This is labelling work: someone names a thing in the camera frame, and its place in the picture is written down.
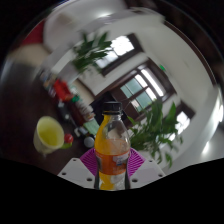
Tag red carpeted stairs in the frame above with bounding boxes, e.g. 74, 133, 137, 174
23, 21, 46, 46

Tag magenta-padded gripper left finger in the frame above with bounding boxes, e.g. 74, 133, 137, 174
57, 147, 101, 190

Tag orange drink bottle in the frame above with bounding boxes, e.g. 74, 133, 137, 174
94, 100, 132, 192

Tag large potted plant white pot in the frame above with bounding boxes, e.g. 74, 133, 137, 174
128, 99, 184, 168

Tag small red green toy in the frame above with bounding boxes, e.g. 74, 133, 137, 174
62, 133, 75, 150

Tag small potted plant white pot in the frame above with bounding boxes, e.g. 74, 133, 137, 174
71, 31, 113, 74

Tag dark framed window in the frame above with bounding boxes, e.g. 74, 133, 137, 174
169, 103, 196, 141
98, 33, 144, 76

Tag dark wooden glazed door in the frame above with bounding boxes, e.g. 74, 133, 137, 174
94, 59, 178, 126

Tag pale yellow mug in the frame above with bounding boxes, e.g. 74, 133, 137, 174
32, 115, 66, 156

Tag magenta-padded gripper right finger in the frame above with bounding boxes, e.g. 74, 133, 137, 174
128, 147, 167, 190

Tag green flat box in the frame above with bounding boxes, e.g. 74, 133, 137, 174
83, 118, 100, 136

